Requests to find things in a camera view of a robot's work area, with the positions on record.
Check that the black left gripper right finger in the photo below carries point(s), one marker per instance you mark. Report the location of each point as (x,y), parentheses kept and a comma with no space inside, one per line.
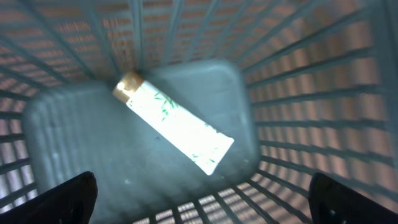
(331,202)

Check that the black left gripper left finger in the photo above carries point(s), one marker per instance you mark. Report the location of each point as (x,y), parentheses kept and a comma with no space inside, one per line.
(70,202)

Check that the white Pantene conditioner tube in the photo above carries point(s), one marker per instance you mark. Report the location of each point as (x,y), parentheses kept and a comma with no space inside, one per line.
(198,140)

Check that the dark grey plastic basket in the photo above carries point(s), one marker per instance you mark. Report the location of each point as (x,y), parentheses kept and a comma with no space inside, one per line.
(302,86)

